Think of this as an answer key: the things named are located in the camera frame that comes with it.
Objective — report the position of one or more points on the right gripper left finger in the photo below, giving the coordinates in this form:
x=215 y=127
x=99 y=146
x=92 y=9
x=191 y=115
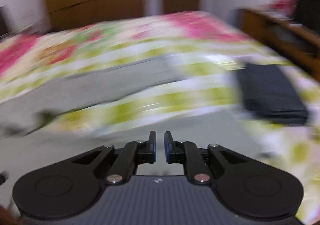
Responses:
x=127 y=159

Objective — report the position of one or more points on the black television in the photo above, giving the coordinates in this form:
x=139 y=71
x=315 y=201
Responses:
x=307 y=13

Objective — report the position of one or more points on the grey-green pants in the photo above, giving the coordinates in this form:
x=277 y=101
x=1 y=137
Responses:
x=193 y=96

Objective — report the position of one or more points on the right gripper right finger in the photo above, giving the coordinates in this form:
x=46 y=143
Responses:
x=190 y=156

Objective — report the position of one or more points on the folded dark jeans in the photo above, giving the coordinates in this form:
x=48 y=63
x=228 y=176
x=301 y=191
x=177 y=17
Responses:
x=268 y=94

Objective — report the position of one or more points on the colourful checked bed quilt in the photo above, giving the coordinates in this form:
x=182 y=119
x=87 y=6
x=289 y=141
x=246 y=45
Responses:
x=29 y=61

